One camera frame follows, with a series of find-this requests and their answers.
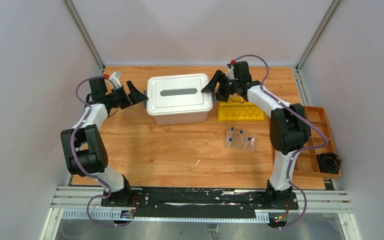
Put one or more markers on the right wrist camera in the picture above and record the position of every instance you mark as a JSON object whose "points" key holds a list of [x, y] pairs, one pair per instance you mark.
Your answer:
{"points": [[230, 72]]}

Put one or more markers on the yellow test tube rack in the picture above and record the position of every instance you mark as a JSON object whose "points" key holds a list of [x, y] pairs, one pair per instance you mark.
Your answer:
{"points": [[237, 110]]}

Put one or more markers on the wooden compartment tray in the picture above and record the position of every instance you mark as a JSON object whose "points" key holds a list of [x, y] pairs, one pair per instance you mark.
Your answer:
{"points": [[318, 132]]}

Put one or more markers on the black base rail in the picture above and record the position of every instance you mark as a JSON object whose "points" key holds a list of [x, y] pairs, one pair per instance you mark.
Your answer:
{"points": [[199, 203]]}

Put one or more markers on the clear well plate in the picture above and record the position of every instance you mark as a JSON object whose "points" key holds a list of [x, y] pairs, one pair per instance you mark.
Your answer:
{"points": [[239, 140]]}

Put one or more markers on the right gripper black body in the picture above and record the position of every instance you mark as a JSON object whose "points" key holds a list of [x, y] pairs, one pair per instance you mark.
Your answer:
{"points": [[229, 85]]}

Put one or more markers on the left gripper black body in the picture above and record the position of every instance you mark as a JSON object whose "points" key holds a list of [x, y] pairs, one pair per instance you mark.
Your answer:
{"points": [[125, 97]]}

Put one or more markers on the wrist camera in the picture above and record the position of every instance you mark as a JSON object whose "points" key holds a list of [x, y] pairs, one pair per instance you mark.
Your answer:
{"points": [[114, 78], [230, 72]]}

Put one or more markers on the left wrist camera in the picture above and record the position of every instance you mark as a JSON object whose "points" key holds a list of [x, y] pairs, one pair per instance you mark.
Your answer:
{"points": [[114, 78]]}

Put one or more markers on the pink plastic bin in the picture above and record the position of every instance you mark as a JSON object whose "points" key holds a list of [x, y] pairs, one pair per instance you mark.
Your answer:
{"points": [[181, 118]]}

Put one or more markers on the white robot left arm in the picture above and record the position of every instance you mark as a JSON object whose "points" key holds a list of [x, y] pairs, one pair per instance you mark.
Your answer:
{"points": [[84, 150]]}

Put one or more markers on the white bin lid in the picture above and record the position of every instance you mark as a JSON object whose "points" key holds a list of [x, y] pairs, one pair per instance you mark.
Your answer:
{"points": [[178, 94]]}

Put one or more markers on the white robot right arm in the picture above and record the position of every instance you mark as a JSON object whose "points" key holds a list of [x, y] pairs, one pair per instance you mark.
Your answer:
{"points": [[255, 92]]}

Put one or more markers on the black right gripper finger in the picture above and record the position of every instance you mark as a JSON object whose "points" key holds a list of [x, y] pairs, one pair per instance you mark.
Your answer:
{"points": [[218, 77], [222, 96]]}

